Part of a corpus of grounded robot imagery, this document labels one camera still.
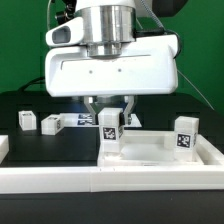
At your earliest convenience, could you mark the white U-shaped fence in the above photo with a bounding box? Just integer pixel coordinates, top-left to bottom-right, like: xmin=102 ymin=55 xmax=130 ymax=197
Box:
xmin=0 ymin=137 xmax=224 ymax=194

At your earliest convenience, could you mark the thin grey cable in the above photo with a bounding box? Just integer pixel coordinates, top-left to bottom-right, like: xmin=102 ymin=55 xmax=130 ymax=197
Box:
xmin=177 ymin=69 xmax=214 ymax=110

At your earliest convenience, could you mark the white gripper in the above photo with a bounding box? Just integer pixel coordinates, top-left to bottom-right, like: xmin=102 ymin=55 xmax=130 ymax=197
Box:
xmin=45 ymin=35 xmax=178 ymax=125

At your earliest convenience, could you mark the white marker base plate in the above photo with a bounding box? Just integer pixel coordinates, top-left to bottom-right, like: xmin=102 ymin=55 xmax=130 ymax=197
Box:
xmin=60 ymin=113 xmax=141 ymax=128

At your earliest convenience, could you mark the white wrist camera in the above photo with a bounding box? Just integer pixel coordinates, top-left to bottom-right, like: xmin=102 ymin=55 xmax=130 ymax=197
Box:
xmin=45 ymin=17 xmax=84 ymax=47

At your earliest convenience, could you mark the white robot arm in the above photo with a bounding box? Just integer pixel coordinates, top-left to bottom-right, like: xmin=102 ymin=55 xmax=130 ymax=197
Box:
xmin=45 ymin=0 xmax=181 ymax=122

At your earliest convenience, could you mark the black cable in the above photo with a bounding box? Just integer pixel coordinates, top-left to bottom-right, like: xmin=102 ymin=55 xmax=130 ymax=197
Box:
xmin=18 ymin=76 xmax=48 ymax=93

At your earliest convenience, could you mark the white square table top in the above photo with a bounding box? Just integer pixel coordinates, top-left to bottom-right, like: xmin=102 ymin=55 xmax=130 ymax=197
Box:
xmin=97 ymin=130 xmax=204 ymax=167

